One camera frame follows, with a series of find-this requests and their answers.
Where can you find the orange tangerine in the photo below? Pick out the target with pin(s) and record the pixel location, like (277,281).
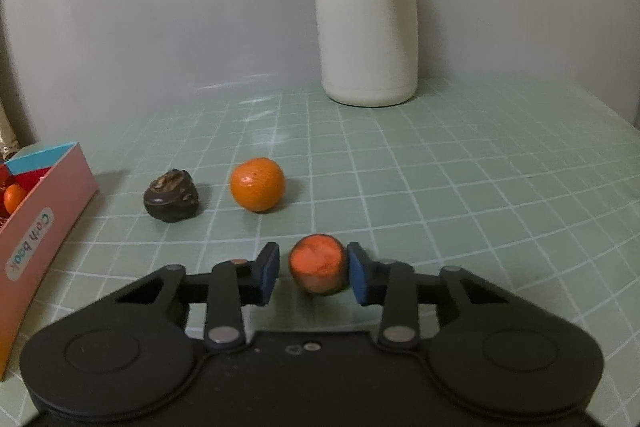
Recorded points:
(14,198)
(257,184)

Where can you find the white jug with grey lid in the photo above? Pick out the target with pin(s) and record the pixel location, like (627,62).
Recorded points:
(367,22)

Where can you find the orange carrot piece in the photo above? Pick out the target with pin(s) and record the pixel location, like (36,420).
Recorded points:
(318,263)

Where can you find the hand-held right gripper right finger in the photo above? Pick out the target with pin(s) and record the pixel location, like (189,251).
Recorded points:
(357,278)

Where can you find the beige curtain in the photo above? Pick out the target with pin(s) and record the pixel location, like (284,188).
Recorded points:
(7,132)

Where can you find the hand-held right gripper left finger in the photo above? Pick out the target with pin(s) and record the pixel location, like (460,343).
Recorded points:
(267,276)

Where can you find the red and pink cardboard box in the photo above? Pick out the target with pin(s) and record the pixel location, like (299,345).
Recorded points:
(40,227)

